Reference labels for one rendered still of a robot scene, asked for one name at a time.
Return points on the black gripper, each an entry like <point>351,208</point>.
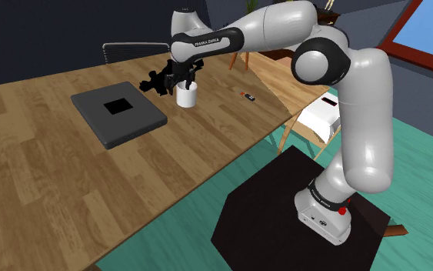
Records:
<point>182,68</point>

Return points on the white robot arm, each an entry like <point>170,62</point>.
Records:
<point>366,112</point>

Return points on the white cup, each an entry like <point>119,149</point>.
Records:
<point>187,98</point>

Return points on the chair with orange wooden legs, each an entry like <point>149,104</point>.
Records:
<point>235,60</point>

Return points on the grey closed laptop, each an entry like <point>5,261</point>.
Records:
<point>126,120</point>

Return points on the small black orange stick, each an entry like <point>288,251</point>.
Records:
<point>247,95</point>

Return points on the green potted plant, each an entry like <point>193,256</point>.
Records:
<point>251,5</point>

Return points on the light wooden chair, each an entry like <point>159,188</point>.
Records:
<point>295,80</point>

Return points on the white box with black slot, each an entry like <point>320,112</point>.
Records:
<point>319,116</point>

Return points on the wooden table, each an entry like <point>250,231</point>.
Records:
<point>51,169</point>

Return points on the black robot stand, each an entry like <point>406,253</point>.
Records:
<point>261,225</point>

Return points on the red framed window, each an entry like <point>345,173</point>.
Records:
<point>426,26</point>

